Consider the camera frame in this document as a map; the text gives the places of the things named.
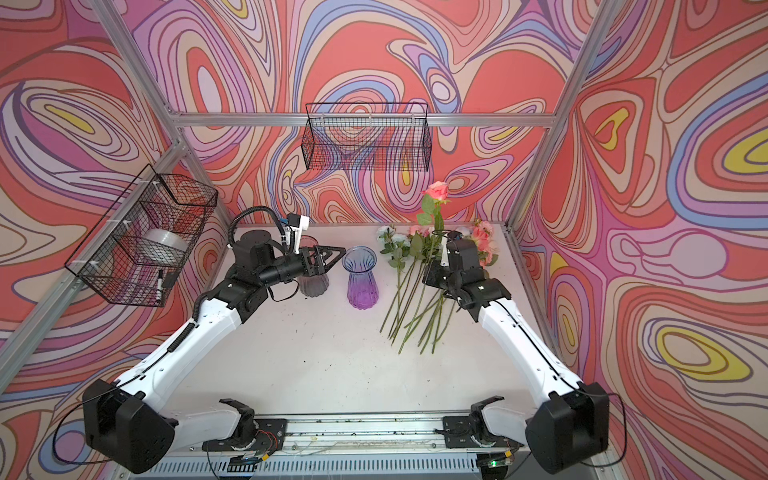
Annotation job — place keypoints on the wire basket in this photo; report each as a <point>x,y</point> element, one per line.
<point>374,136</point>
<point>122,267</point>

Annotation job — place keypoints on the pink rose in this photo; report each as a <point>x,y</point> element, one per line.
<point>431,223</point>

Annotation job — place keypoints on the red grey glass vase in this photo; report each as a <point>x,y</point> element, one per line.
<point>314,286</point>

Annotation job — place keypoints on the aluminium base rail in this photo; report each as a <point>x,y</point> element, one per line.
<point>421,445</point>

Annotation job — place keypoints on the back wire basket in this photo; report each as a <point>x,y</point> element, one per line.
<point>374,136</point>

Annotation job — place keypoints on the blue purple glass vase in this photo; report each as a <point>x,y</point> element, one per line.
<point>362,289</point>

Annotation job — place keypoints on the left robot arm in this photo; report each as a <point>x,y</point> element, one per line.
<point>127,420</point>

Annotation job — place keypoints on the bunch of artificial flowers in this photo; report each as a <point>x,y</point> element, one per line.
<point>418,311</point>

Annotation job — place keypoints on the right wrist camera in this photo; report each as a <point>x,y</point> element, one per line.
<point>444,258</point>

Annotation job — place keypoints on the black marker pen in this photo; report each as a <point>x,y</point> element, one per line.
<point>159,287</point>

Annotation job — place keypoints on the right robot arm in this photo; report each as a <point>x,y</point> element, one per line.
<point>570,421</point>

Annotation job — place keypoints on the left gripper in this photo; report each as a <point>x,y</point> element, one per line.
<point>314,265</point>

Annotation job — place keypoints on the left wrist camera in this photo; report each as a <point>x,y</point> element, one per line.
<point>297,225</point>

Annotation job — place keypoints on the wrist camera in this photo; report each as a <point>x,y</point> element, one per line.
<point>297,225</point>
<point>444,258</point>

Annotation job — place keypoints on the silver tape roll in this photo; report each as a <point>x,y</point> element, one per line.
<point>166,238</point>

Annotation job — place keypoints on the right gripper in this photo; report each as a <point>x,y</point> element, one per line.
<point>431,278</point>

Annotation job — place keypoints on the left wire basket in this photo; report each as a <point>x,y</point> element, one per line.
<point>122,267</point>

